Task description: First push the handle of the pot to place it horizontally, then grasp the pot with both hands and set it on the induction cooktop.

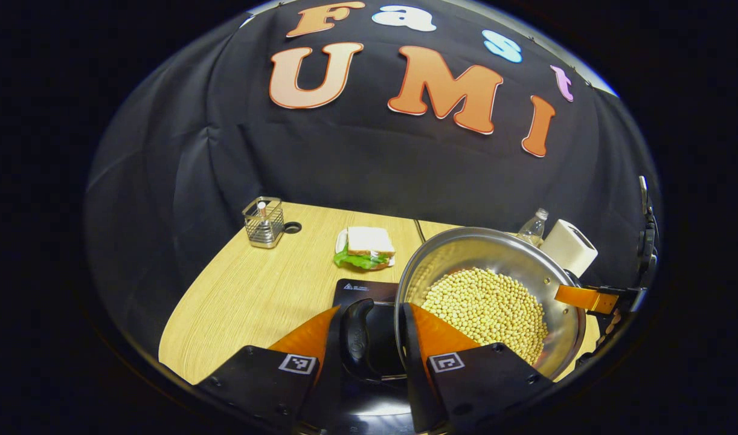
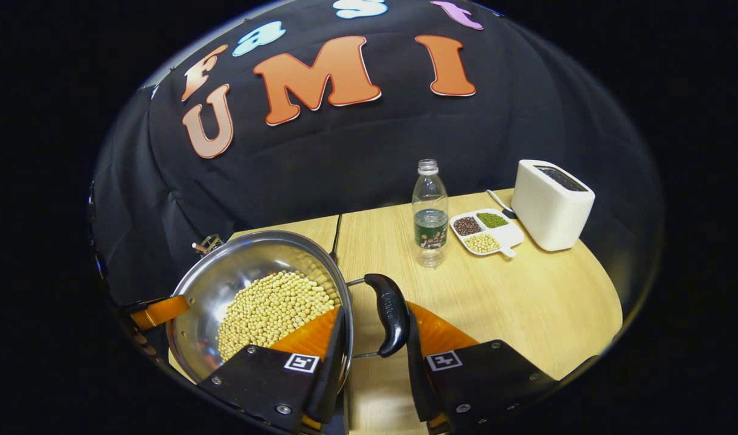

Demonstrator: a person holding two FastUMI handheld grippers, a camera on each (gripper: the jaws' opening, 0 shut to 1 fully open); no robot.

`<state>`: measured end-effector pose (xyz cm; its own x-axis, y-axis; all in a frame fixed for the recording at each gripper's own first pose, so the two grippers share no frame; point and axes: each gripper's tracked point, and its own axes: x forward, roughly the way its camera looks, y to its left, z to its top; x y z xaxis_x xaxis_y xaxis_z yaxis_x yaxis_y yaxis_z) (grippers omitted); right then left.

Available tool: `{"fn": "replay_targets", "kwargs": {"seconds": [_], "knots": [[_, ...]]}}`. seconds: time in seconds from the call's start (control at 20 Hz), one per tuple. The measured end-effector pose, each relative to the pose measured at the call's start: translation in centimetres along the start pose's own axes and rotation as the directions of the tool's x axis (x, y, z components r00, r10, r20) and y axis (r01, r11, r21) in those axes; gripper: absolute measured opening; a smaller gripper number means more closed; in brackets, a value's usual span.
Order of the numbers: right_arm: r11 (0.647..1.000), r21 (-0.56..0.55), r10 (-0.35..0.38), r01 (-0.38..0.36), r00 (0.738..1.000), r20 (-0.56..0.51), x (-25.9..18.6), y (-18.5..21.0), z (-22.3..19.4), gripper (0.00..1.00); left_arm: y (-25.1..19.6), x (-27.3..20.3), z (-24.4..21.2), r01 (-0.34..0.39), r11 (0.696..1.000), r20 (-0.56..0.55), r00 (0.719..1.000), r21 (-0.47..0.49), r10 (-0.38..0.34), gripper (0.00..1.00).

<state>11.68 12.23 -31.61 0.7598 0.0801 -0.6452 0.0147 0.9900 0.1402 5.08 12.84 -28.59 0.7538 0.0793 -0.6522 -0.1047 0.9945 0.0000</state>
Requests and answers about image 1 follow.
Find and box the white toaster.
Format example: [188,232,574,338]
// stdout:
[539,219,598,278]

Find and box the sandwich with lettuce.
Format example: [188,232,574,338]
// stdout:
[334,227,397,271]

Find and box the steel wire basket holder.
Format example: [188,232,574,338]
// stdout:
[242,196,286,250]

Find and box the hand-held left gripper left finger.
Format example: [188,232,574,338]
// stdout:
[196,304,345,434]

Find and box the steel pot with black handles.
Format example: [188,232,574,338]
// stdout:
[340,227,588,382]

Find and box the black backdrop cloth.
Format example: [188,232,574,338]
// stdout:
[84,0,663,363]

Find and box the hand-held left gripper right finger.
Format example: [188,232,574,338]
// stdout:
[401,303,555,435]

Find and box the pile of yellow soybeans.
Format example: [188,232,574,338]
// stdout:
[420,267,550,366]

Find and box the black induction cooktop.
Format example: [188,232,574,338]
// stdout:
[303,279,431,435]

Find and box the clear plastic water bottle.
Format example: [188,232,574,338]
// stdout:
[516,208,550,248]

